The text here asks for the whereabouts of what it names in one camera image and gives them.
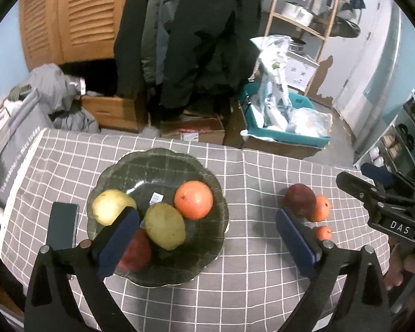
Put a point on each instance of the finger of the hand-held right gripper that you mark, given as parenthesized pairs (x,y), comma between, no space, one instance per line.
(377,174)
(352,185)

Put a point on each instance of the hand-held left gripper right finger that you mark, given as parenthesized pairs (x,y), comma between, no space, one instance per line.
(295,242)

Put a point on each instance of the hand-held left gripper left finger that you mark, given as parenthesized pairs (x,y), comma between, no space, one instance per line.
(117,242)

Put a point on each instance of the red apple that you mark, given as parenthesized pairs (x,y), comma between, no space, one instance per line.
(138,252)
(299,199)

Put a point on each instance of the small tangerine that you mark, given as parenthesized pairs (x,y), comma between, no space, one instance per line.
(324,233)

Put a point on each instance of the large orange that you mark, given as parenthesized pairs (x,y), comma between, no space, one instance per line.
(323,209)
(193,200)

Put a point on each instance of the dark green glass plate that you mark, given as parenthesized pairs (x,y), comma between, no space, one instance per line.
(159,176)

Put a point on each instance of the person's right hand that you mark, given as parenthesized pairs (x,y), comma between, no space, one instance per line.
(396,266)

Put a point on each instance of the shoe rack with shoes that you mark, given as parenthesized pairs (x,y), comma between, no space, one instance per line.
(377,154)

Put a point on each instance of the black smartphone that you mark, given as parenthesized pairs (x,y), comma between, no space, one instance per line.
(64,221)

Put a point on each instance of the teal plastic crate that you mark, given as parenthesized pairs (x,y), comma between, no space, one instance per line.
(297,140)

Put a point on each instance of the grey checked tablecloth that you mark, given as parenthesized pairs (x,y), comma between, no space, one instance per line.
(249,186)

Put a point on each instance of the clear plastic bag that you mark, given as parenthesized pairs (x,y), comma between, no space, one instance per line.
(311,122)

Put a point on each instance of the large cardboard box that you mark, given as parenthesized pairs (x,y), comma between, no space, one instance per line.
(280,148)

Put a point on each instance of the grey pipe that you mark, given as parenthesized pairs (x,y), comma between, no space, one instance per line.
(389,69)

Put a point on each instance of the white patterned bin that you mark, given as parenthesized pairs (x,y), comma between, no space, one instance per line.
(301,72)

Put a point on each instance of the white rice bag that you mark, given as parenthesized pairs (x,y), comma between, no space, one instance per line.
(273,86)

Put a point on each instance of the small cardboard box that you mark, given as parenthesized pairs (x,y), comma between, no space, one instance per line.
(193,136)

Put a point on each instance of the wooden drawer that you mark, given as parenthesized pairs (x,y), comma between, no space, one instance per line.
(110,110)

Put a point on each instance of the pale blue door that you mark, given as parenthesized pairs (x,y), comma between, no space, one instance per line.
(373,41)

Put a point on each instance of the grey laundry bag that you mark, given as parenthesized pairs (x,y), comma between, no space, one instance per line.
(17,145)

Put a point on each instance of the grey-green hanging bag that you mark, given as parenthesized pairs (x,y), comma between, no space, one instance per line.
(342,27)

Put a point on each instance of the steel steamer pot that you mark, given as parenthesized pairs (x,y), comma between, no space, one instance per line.
(297,43)

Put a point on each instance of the wooden shelf rack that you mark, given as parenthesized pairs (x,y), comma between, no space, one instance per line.
(328,24)

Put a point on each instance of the pile of grey clothes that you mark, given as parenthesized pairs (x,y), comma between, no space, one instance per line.
(55,83)

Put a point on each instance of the dark blue umbrella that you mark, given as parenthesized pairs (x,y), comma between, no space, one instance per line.
(356,0)

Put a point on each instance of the olive green garment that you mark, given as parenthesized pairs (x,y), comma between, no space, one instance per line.
(19,91)

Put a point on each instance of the olive green coat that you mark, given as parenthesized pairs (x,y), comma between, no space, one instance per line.
(148,48)

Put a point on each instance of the black jacket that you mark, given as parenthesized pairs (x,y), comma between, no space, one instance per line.
(131,41)

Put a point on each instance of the black hooded coat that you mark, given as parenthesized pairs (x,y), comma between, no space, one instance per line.
(207,41)

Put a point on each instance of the wooden louvered wardrobe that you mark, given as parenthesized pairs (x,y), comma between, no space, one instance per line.
(72,17)

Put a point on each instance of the grey coat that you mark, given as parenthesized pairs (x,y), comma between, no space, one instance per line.
(167,13)

